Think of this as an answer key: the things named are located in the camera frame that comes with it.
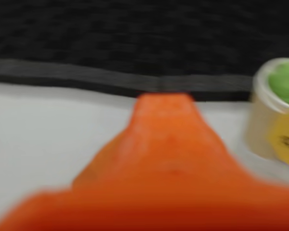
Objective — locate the short black foam border strip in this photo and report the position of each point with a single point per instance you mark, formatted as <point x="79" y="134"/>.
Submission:
<point x="207" y="86"/>

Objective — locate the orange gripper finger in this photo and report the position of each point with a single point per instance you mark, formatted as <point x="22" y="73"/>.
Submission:
<point x="168" y="168"/>

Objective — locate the white paper cup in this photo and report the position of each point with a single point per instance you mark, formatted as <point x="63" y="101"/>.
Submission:
<point x="257" y="125"/>

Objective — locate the yellow handwritten welcome sign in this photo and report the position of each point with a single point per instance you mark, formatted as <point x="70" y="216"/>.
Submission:
<point x="284" y="134"/>

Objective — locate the orange paper wad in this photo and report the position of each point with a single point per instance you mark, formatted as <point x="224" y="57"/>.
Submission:
<point x="96" y="168"/>

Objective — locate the green paper wad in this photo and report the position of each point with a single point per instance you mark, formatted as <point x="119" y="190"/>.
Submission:
<point x="284" y="81"/>

